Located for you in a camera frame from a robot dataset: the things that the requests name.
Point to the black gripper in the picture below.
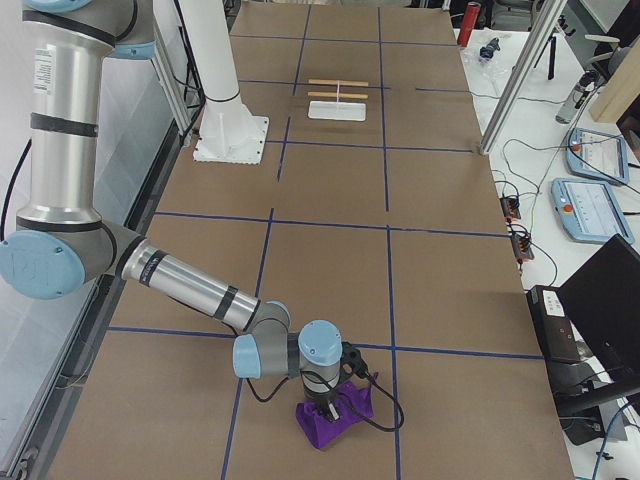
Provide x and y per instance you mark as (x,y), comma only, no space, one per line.
(324,402)

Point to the purple microfiber towel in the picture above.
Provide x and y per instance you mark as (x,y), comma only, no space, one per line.
(320,429)

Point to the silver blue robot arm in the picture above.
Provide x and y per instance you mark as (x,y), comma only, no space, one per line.
(61,241)

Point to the lower wooden rack rod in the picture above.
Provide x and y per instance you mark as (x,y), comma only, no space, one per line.
(337,96)

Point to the black box with label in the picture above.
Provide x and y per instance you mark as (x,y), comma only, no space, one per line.
(553,328)

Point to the orange black connector block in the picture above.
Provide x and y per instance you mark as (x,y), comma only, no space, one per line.
(510,205)

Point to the black monitor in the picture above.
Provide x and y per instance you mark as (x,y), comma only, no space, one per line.
(602,300)

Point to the near blue teach pendant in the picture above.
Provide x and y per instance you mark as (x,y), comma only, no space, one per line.
(588,210)

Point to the blue teach pendant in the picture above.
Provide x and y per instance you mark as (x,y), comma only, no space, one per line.
(597,155)
(588,210)

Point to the far blue teach pendant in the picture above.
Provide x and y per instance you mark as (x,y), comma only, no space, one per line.
(597,155)

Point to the black folded umbrella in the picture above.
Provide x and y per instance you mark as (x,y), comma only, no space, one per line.
(488,51)

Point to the red cylinder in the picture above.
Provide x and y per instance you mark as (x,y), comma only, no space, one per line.
(468,22)

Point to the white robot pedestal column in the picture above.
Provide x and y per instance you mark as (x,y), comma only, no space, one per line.
(228,132)

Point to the aluminium frame post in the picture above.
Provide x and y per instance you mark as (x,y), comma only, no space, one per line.
(537,38)

